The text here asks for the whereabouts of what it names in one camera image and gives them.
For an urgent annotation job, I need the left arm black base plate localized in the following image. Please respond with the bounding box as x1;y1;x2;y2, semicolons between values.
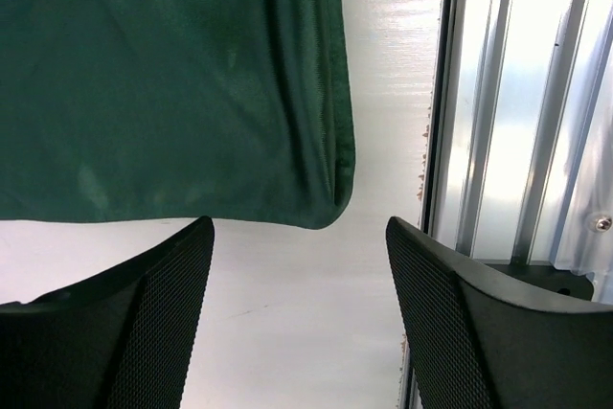
486;261;594;301

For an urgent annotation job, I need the green cloth napkin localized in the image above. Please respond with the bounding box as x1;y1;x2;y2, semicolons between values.
1;0;355;229

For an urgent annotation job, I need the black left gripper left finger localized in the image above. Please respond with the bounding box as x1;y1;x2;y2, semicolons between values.
1;217;215;408

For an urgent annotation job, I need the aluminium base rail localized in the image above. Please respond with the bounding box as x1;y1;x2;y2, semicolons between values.
397;0;613;409

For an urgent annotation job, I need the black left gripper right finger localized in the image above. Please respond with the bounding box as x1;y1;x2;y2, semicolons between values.
386;217;612;408

